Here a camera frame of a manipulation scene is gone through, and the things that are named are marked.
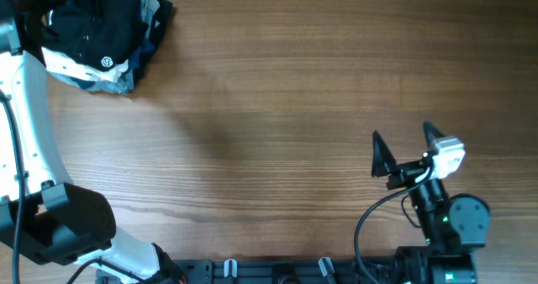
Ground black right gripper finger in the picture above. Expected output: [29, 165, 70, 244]
[423, 121, 445, 148]
[371, 130, 397, 177]

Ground black folded garment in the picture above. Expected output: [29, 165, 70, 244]
[133, 0, 172, 85]

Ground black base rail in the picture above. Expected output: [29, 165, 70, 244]
[95, 256, 404, 284]

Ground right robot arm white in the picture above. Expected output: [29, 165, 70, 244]
[366, 122, 491, 283]

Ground black polo shirt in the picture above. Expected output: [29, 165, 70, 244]
[44, 0, 148, 71]

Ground light grey-blue folded garment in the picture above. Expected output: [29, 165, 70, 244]
[43, 0, 171, 95]

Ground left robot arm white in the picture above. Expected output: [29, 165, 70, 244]
[1, 0, 187, 283]

